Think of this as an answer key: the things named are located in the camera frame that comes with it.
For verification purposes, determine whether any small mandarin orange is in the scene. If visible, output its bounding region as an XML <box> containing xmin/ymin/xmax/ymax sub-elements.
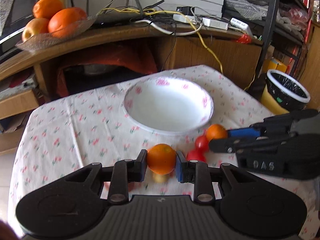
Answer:
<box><xmin>146</xmin><ymin>144</ymin><xmax>176</xmax><ymax>175</ymax></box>

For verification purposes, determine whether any dark red tomato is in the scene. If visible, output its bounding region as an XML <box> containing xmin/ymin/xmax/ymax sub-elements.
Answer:
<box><xmin>104</xmin><ymin>182</ymin><xmax>135</xmax><ymax>192</ymax></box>

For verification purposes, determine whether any trash bin with black bag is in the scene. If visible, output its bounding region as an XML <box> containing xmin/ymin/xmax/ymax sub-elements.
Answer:
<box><xmin>260</xmin><ymin>69</ymin><xmax>311</xmax><ymax>115</ymax></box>

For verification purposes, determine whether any cherry print tablecloth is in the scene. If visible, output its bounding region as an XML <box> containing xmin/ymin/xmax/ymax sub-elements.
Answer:
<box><xmin>8</xmin><ymin>65</ymin><xmax>319</xmax><ymax>239</ymax></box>

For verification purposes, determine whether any white floral ceramic plate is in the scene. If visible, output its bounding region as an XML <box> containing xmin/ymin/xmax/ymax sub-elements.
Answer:
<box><xmin>123</xmin><ymin>76</ymin><xmax>214</xmax><ymax>135</ymax></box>

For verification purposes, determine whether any red plastic bag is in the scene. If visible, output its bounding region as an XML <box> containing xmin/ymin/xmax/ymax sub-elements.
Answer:
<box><xmin>54</xmin><ymin>41</ymin><xmax>158</xmax><ymax>98</ymax></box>

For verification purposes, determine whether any white power strip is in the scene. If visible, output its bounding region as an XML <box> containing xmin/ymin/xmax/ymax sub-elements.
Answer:
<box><xmin>172</xmin><ymin>14</ymin><xmax>228</xmax><ymax>30</ymax></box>

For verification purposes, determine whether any black metal shelf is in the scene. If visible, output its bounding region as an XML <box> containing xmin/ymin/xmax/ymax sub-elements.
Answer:
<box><xmin>223</xmin><ymin>0</ymin><xmax>308</xmax><ymax>77</ymax></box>

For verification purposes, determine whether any wooden tv cabinet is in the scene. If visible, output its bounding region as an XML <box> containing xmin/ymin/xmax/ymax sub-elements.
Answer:
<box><xmin>1</xmin><ymin>27</ymin><xmax>263</xmax><ymax>157</ymax></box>

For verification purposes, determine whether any black power adapter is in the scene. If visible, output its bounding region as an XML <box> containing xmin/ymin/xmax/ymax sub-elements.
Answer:
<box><xmin>176</xmin><ymin>6</ymin><xmax>194</xmax><ymax>16</ymax></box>

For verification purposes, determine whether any glass fruit bowl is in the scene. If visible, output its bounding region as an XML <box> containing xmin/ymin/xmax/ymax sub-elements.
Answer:
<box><xmin>15</xmin><ymin>16</ymin><xmax>97</xmax><ymax>53</ymax></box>

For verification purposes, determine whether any black router with antennas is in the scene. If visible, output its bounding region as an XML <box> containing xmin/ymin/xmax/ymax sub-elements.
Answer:
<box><xmin>68</xmin><ymin>0</ymin><xmax>166</xmax><ymax>29</ymax></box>

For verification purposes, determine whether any front orange in bowl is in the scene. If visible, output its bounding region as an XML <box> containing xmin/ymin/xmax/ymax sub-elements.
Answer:
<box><xmin>48</xmin><ymin>7</ymin><xmax>77</xmax><ymax>37</ymax></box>

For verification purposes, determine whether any orange in bowl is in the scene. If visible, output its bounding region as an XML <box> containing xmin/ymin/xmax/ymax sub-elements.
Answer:
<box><xmin>48</xmin><ymin>7</ymin><xmax>77</xmax><ymax>37</ymax></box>
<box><xmin>33</xmin><ymin>0</ymin><xmax>65</xmax><ymax>20</ymax></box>

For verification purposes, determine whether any red apple in bowl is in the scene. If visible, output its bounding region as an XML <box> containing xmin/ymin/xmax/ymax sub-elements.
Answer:
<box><xmin>73</xmin><ymin>7</ymin><xmax>87</xmax><ymax>21</ymax></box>

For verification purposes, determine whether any top orange in bowl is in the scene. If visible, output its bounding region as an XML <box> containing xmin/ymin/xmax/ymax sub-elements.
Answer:
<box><xmin>33</xmin><ymin>0</ymin><xmax>65</xmax><ymax>20</ymax></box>

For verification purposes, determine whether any white thick cable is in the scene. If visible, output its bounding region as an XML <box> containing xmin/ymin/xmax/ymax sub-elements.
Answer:
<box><xmin>132</xmin><ymin>18</ymin><xmax>203</xmax><ymax>36</ymax></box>

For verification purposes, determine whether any black thin cable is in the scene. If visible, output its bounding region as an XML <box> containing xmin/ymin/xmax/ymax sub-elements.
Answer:
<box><xmin>139</xmin><ymin>17</ymin><xmax>178</xmax><ymax>72</ymax></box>

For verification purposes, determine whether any yellow cable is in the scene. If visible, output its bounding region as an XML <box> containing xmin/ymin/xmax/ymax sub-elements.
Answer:
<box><xmin>96</xmin><ymin>7</ymin><xmax>257</xmax><ymax>92</ymax></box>

